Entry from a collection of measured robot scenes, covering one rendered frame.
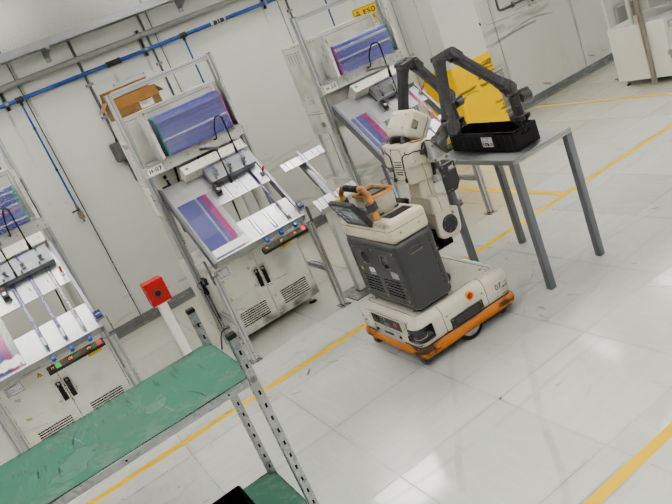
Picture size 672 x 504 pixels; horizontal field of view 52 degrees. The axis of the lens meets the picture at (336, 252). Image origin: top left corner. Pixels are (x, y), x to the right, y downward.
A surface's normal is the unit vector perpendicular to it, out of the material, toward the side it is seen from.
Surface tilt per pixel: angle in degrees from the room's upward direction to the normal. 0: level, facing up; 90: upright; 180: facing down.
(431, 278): 90
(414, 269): 90
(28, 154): 90
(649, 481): 0
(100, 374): 90
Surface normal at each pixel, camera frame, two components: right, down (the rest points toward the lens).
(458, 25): 0.48, 0.11
